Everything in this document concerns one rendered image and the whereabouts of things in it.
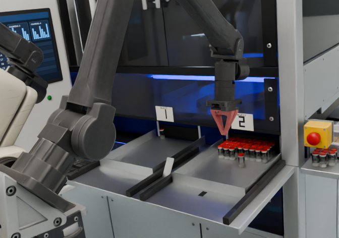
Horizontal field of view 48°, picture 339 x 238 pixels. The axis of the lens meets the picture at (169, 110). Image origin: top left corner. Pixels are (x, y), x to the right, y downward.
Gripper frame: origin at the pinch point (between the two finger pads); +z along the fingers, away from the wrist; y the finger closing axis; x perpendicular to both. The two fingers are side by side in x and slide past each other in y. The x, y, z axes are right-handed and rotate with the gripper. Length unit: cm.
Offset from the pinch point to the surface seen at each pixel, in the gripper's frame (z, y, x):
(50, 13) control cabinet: -40, 9, 86
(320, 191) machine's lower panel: 30, 56, -13
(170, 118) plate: 2.4, 26.7, 37.4
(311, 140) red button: 4.1, 22.1, -18.2
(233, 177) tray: 17.1, 13.0, 2.9
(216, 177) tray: 17.5, 10.9, 8.2
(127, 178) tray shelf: 19.9, -0.3, 36.6
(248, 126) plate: 2.3, 25.8, 3.8
